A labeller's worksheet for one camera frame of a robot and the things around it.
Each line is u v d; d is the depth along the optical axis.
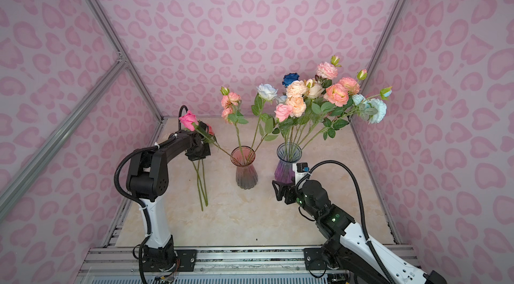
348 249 0.53
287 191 0.67
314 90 0.67
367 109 0.60
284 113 0.63
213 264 0.73
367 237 0.50
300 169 0.66
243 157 0.84
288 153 0.83
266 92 0.68
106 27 0.82
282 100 0.72
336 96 0.59
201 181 0.95
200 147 0.85
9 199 0.50
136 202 0.54
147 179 0.55
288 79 0.74
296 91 0.65
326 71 0.66
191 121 0.62
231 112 0.72
